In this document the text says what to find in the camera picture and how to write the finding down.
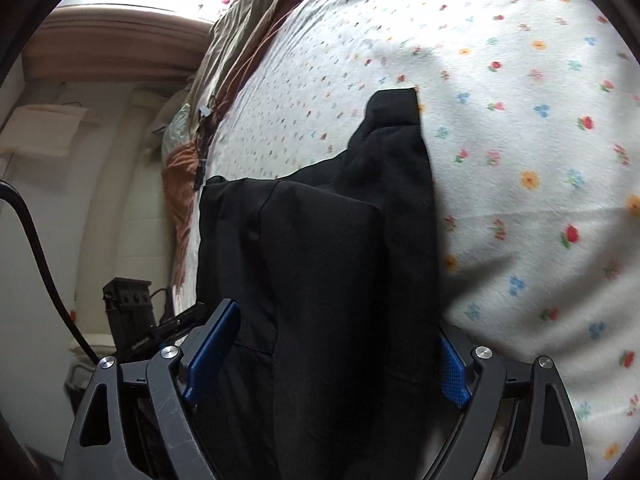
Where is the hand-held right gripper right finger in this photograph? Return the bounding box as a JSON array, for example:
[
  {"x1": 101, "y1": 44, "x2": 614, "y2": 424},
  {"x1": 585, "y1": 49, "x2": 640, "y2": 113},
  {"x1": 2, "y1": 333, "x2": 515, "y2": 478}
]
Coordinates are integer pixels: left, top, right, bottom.
[{"x1": 425, "y1": 322, "x2": 588, "y2": 480}]

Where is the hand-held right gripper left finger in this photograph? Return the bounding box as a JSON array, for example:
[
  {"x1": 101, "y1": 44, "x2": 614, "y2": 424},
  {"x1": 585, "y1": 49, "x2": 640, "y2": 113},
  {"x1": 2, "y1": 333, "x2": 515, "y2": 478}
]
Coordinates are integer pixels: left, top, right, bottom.
[{"x1": 62, "y1": 298, "x2": 242, "y2": 480}]

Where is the black garment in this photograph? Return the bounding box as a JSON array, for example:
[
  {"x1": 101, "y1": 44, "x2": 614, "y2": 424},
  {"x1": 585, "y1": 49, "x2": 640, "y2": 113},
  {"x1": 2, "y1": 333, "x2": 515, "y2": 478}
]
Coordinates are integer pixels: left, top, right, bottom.
[{"x1": 192, "y1": 88, "x2": 446, "y2": 480}]

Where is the black equipment stand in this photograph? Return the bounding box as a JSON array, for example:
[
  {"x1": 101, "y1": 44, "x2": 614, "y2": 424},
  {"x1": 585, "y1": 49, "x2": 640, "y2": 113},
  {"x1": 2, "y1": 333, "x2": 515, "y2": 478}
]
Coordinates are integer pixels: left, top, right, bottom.
[{"x1": 102, "y1": 276, "x2": 206, "y2": 361}]

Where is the pale green plastic bag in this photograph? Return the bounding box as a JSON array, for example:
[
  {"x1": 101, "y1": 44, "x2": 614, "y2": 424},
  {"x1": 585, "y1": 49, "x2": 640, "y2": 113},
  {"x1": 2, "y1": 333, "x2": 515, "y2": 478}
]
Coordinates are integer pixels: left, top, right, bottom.
[{"x1": 161, "y1": 104, "x2": 193, "y2": 153}]

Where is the floral white bed sheet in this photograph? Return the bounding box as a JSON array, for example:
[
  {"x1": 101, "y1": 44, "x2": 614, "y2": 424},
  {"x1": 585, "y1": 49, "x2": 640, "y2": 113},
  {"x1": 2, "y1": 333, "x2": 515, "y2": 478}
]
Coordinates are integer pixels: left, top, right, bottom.
[{"x1": 172, "y1": 0, "x2": 640, "y2": 480}]

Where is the white towel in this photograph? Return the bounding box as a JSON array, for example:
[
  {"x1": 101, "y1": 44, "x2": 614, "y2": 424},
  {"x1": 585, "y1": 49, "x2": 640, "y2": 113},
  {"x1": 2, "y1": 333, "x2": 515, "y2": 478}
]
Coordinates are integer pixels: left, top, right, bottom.
[{"x1": 0, "y1": 104, "x2": 90, "y2": 162}]

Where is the beige brown-lined duvet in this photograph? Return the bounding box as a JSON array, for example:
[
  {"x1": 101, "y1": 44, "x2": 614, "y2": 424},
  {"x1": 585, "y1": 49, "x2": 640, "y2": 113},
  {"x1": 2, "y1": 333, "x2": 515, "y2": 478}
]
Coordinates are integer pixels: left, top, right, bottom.
[{"x1": 160, "y1": 0, "x2": 306, "y2": 281}]

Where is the brown window sill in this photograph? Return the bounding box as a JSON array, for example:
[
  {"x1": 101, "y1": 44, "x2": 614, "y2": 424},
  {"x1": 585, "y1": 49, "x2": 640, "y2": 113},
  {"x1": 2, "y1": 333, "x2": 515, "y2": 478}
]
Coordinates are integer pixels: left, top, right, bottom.
[{"x1": 22, "y1": 4, "x2": 217, "y2": 83}]

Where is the black strap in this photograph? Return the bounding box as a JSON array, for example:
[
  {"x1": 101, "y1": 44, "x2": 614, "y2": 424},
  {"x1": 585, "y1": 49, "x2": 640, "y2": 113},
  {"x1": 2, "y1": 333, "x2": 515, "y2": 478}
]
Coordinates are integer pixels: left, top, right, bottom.
[{"x1": 194, "y1": 109, "x2": 214, "y2": 192}]

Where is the black cable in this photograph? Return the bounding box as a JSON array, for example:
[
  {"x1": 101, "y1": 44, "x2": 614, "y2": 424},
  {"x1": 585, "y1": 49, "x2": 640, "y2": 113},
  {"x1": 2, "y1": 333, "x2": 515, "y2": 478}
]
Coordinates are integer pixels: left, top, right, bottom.
[{"x1": 0, "y1": 180, "x2": 101, "y2": 366}]

